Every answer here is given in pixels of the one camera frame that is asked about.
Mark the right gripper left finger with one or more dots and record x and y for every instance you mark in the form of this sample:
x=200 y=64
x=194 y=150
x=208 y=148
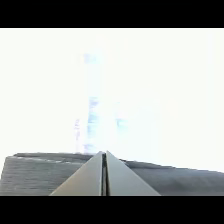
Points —
x=87 y=180

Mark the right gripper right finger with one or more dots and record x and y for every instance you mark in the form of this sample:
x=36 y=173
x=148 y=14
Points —
x=122 y=180

